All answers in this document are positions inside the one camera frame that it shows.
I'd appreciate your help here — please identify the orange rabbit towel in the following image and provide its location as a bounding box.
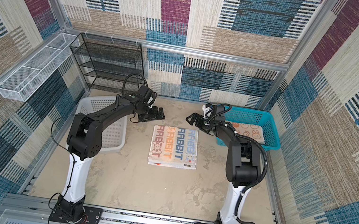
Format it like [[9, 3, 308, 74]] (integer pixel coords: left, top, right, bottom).
[[148, 125, 199, 170]]

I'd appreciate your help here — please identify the white plastic basket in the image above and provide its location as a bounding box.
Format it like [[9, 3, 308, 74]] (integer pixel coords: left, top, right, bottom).
[[65, 88, 133, 160]]

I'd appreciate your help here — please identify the orange bunny towel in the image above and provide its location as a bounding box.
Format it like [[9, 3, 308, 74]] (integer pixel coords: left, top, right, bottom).
[[232, 122, 265, 144]]

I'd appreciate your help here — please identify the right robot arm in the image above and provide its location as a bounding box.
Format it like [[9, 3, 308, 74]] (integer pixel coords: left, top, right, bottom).
[[186, 113, 263, 224]]

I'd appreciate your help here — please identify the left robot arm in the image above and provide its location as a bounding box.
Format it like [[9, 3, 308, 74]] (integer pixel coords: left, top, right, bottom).
[[52, 95, 165, 224]]

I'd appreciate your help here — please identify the teal plastic basket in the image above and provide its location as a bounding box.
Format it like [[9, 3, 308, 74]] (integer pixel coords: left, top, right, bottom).
[[214, 107, 281, 151]]

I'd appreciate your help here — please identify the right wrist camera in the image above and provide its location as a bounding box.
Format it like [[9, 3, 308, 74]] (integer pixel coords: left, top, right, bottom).
[[202, 103, 230, 119]]

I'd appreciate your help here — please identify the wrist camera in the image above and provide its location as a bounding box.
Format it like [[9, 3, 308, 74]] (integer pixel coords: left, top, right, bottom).
[[202, 103, 230, 119], [136, 85, 157, 106]]

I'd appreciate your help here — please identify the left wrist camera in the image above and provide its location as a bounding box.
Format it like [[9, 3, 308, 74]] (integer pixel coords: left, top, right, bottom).
[[136, 85, 157, 106]]

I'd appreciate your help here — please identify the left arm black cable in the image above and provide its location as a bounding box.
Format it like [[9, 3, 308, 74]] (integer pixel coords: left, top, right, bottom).
[[121, 71, 150, 99]]

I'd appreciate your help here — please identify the black wire shelf rack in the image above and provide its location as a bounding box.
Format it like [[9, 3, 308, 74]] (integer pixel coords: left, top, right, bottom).
[[70, 33, 145, 93]]

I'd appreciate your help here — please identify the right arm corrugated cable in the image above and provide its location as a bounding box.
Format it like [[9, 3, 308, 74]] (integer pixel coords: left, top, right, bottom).
[[188, 100, 283, 224]]

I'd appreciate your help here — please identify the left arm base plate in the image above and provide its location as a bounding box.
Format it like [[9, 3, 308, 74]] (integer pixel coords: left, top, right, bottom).
[[49, 200, 103, 224]]

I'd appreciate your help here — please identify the white mesh wall tray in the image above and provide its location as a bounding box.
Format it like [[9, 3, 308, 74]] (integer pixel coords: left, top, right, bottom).
[[0, 33, 76, 102]]

